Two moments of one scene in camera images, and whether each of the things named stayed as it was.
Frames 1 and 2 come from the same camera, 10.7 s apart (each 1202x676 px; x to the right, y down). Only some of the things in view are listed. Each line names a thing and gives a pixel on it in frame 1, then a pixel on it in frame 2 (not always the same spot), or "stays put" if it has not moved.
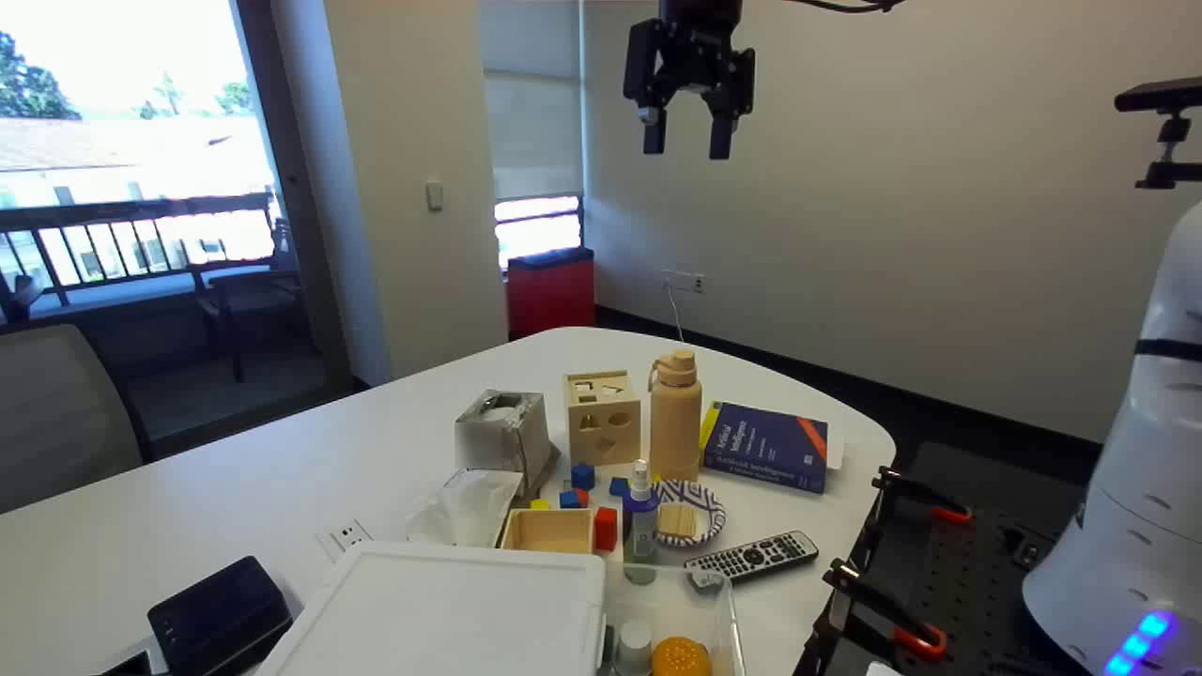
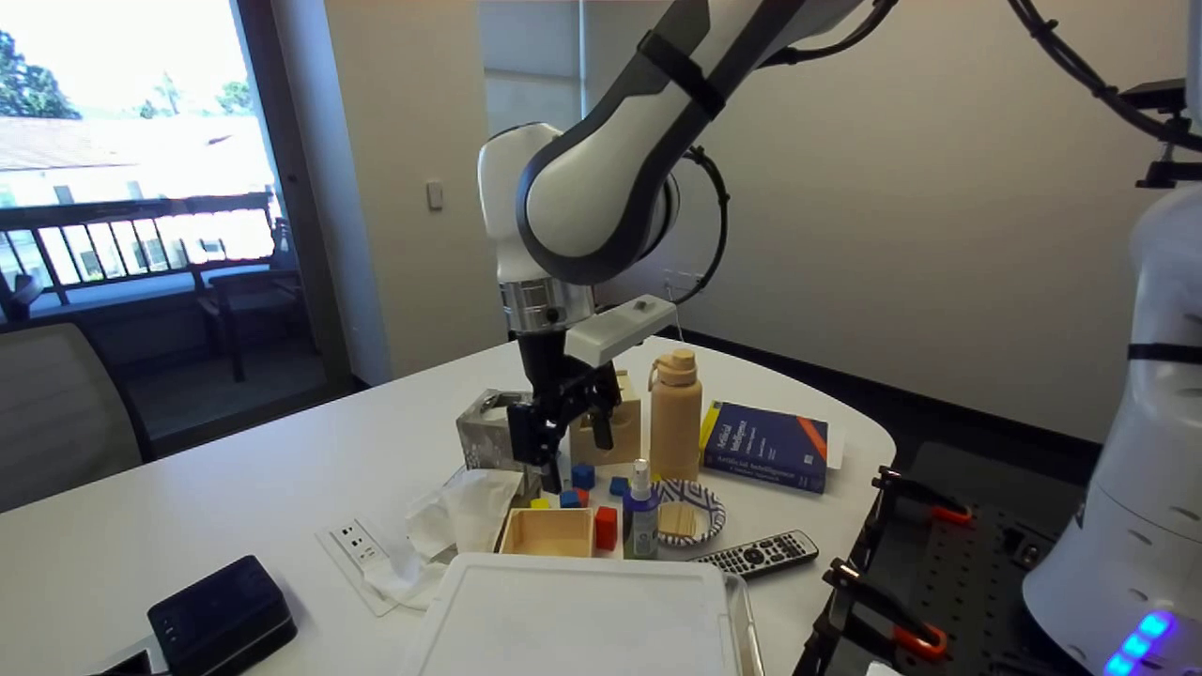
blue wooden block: [584, 474] stays put
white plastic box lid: [452, 608] -> [572, 614]
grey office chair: [61, 420] stays put
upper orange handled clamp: [915, 498] stays put
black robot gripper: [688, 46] -> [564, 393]
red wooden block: [607, 532] stays put
